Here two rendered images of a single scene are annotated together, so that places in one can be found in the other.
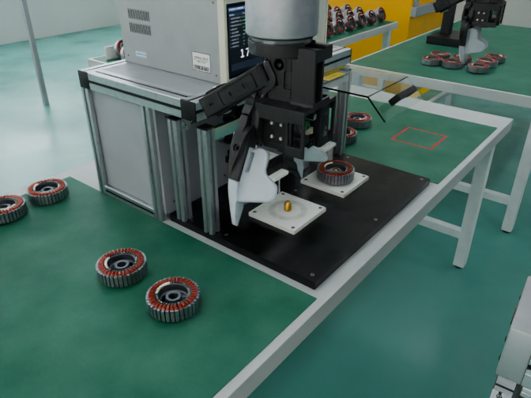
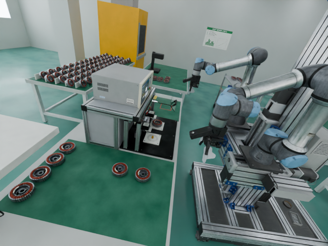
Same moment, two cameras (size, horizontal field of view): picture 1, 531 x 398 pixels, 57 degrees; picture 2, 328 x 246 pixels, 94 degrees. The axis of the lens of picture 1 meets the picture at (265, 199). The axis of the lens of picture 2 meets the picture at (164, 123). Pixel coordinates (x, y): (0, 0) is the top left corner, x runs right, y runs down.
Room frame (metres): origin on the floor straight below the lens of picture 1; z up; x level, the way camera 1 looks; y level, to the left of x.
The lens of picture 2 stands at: (0.17, 0.56, 1.71)
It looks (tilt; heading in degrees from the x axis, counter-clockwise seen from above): 32 degrees down; 323
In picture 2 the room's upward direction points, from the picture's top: 11 degrees clockwise
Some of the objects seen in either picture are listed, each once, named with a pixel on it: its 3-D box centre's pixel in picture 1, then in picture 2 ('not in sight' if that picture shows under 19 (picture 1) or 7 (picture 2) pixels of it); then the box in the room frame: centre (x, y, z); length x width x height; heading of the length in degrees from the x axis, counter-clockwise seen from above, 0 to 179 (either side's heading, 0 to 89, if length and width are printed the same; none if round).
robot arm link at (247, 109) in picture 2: not in sight; (242, 107); (0.50, -0.12, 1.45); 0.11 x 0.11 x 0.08; 64
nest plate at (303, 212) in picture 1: (288, 211); (152, 138); (1.14, -0.06, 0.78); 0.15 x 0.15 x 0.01; 51
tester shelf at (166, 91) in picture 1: (225, 65); (125, 96); (1.44, 0.12, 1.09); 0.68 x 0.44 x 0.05; 141
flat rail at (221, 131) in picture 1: (286, 103); (148, 108); (1.30, -0.06, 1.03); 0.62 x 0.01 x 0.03; 141
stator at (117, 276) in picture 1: (122, 267); (119, 169); (0.91, 0.33, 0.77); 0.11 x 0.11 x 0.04
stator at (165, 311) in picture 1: (173, 298); (142, 174); (0.80, 0.19, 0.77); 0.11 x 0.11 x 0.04
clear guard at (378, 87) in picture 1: (354, 88); (160, 100); (1.40, -0.26, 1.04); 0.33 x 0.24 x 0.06; 51
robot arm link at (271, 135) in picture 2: not in sight; (273, 139); (0.42, -0.52, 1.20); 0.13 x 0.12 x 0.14; 154
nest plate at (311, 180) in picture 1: (334, 179); (156, 125); (1.33, -0.21, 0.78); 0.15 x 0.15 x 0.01; 51
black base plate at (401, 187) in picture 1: (307, 197); (153, 132); (1.25, -0.12, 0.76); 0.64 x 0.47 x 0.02; 141
